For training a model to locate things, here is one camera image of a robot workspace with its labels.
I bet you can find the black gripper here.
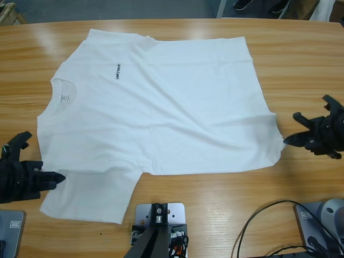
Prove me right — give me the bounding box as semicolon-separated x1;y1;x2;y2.
0;131;67;204
283;94;344;159

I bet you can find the white t-shirt with black print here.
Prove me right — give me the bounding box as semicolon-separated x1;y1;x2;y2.
36;28;285;225

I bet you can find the brown board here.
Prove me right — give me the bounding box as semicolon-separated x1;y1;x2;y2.
278;0;320;20

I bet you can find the wooden crate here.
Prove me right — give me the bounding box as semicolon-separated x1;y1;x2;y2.
0;0;27;26

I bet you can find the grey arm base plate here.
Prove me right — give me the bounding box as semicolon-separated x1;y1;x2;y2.
0;210;27;258
293;202;344;253

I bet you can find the black cable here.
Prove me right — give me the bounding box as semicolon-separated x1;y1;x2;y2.
238;199;344;258

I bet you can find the dark camera post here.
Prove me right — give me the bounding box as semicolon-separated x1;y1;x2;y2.
124;203;173;258

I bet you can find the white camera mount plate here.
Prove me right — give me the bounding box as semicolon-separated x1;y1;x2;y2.
133;203;187;229

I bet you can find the white post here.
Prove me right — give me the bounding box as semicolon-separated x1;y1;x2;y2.
216;0;229;18

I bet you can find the black wire tangle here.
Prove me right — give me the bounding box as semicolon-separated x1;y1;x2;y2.
168;235;190;258

